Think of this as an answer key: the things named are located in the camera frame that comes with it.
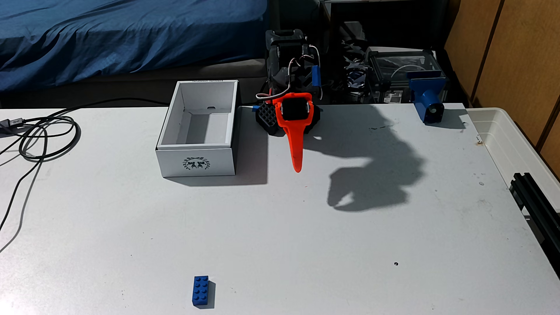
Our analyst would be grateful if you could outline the blue toy brick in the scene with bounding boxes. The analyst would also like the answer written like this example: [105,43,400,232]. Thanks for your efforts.
[192,276,210,306]

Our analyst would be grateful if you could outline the white cardboard box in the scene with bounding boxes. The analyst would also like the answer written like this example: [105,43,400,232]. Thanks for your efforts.
[156,80,240,178]

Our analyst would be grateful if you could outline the blue printed clamp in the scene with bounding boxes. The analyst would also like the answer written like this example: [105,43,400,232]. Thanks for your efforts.
[408,72,448,125]

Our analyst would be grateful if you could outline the blue bed sheet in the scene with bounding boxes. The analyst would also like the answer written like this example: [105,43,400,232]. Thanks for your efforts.
[0,0,268,93]

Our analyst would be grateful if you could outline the white plastic bin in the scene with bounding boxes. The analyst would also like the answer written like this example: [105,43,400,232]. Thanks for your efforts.
[466,107,560,211]

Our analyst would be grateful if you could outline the brown wooden wardrobe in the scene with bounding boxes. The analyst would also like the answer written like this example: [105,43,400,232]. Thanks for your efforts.
[444,0,560,180]

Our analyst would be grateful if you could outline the black aluminium extrusion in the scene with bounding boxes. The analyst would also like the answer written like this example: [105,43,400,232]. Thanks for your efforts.
[509,172,560,279]

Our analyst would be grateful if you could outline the clear-walled black enclosure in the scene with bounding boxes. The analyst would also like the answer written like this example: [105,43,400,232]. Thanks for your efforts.
[365,47,442,105]

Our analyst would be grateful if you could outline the grey bed frame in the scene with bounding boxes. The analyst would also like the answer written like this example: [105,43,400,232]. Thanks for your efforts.
[0,59,268,109]

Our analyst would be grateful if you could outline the black cable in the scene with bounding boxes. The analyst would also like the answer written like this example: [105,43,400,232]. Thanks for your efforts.
[0,97,171,254]

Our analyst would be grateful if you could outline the black cable plug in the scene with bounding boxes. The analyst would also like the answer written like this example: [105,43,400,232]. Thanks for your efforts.
[0,118,25,134]

